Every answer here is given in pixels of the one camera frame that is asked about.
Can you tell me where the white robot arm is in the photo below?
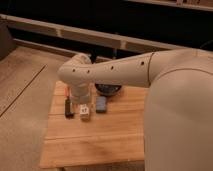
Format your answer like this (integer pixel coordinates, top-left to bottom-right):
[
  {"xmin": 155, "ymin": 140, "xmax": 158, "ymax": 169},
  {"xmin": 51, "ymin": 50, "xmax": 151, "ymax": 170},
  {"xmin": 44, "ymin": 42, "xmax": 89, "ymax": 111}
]
[{"xmin": 58, "ymin": 48, "xmax": 213, "ymax": 171}]

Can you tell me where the black bowl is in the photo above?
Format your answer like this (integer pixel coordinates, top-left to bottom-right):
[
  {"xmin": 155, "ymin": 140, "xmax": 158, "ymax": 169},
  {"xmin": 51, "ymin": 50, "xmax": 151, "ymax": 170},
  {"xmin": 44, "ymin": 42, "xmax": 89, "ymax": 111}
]
[{"xmin": 95, "ymin": 84, "xmax": 121, "ymax": 96}]

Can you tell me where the blue sponge block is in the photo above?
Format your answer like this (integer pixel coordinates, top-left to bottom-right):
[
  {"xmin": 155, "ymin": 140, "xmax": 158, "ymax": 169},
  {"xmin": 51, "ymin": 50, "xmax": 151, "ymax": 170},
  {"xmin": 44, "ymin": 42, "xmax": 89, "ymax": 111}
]
[{"xmin": 96, "ymin": 96, "xmax": 107, "ymax": 113}]

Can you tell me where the white plastic bottle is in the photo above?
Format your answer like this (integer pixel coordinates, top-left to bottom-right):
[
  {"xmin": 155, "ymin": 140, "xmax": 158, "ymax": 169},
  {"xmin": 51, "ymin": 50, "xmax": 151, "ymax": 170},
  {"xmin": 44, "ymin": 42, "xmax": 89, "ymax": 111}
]
[{"xmin": 79, "ymin": 104, "xmax": 90, "ymax": 121}]

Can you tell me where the wooden table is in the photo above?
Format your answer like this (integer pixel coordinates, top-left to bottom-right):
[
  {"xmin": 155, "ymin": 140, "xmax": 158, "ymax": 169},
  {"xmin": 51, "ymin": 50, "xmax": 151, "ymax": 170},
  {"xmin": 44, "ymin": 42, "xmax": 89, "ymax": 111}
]
[{"xmin": 40, "ymin": 81, "xmax": 147, "ymax": 168}]

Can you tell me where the black brush orange handle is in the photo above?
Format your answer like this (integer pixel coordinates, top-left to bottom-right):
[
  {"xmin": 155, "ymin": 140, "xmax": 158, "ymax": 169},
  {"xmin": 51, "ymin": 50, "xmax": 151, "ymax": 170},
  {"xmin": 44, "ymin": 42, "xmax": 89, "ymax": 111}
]
[{"xmin": 65, "ymin": 86, "xmax": 74, "ymax": 118}]

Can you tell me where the metal wall rail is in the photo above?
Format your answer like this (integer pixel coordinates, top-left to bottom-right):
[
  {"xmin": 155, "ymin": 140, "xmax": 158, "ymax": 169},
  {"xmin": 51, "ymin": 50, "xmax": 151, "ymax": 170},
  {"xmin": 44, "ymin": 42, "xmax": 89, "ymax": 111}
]
[{"xmin": 0, "ymin": 13, "xmax": 189, "ymax": 54}]

